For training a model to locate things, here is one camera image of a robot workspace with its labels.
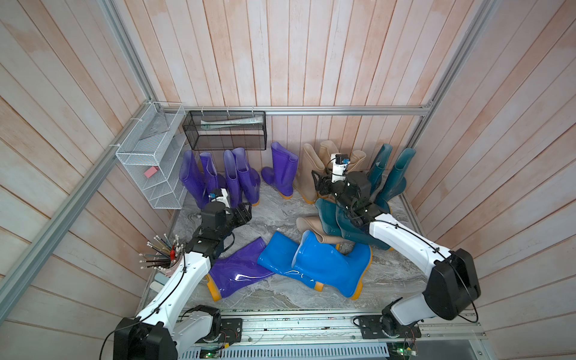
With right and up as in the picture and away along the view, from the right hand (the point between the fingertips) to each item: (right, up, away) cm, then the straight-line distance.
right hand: (317, 169), depth 79 cm
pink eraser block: (-62, -1, +3) cm, 62 cm away
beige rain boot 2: (+18, +5, +11) cm, 21 cm away
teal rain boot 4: (+13, -23, 0) cm, 26 cm away
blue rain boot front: (+9, -36, +1) cm, 37 cm away
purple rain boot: (-50, -2, +11) cm, 52 cm away
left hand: (-26, -15, +2) cm, 30 cm away
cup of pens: (-55, -31, 0) cm, 63 cm away
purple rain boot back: (-13, -1, +19) cm, 23 cm away
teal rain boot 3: (+5, -16, +6) cm, 18 cm away
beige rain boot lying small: (-2, -20, +2) cm, 20 cm away
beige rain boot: (+7, +11, +16) cm, 21 cm away
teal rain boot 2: (+35, -4, +13) cm, 38 cm away
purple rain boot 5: (-30, -38, +4) cm, 48 cm away
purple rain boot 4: (-26, -2, +9) cm, 28 cm away
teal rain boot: (+26, -1, +12) cm, 28 cm away
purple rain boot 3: (-32, -3, +5) cm, 32 cm away
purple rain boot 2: (-40, -2, +5) cm, 41 cm away
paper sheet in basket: (-43, +20, +11) cm, 49 cm away
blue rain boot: (-14, -32, +6) cm, 36 cm away
